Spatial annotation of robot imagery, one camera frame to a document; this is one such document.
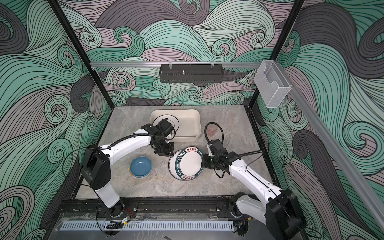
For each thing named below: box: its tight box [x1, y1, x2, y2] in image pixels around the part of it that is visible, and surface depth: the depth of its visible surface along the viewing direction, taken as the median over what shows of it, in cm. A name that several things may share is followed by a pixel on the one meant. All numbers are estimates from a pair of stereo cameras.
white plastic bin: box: [149, 109, 202, 142], surface depth 110 cm
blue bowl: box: [129, 156, 153, 179], surface depth 80 cm
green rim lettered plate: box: [168, 146, 204, 181], surface depth 89 cm
